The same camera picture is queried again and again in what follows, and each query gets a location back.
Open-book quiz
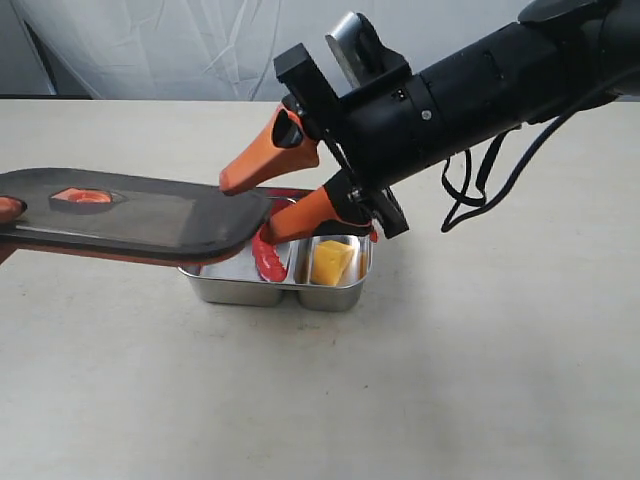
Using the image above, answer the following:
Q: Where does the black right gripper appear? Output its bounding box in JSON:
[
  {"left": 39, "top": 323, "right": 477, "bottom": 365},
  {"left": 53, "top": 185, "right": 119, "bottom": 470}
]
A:
[{"left": 219, "top": 44, "right": 436, "bottom": 245}]

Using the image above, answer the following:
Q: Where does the dark transparent box lid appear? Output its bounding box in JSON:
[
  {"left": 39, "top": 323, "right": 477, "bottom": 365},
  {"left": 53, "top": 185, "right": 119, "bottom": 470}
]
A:
[{"left": 1, "top": 168, "right": 271, "bottom": 266}]

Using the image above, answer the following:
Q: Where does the yellow toy cheese wedge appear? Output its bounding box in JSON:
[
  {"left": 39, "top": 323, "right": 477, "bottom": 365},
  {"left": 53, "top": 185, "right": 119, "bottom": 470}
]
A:
[{"left": 310, "top": 240, "right": 354, "bottom": 287}]

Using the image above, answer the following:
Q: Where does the red toy sausage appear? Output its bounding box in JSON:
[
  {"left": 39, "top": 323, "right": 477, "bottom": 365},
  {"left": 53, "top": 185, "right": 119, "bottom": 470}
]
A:
[{"left": 251, "top": 230, "right": 288, "bottom": 283}]

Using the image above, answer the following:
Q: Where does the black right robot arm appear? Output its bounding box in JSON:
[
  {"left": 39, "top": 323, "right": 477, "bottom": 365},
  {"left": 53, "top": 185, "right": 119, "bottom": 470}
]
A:
[{"left": 219, "top": 1, "right": 639, "bottom": 244}]

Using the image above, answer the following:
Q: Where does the stainless steel lunch box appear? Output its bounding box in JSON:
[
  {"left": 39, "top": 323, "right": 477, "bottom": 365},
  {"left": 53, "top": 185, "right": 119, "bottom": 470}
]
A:
[{"left": 177, "top": 187, "right": 375, "bottom": 312}]

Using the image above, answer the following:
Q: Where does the white backdrop cloth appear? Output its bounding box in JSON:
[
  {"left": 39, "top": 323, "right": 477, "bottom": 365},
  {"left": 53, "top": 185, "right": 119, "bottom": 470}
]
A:
[{"left": 1, "top": 1, "right": 523, "bottom": 101}]

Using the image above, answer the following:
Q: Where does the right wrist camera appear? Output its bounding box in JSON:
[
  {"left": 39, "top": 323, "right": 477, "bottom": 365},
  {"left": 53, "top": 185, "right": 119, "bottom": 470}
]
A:
[{"left": 325, "top": 11, "right": 411, "bottom": 90}]

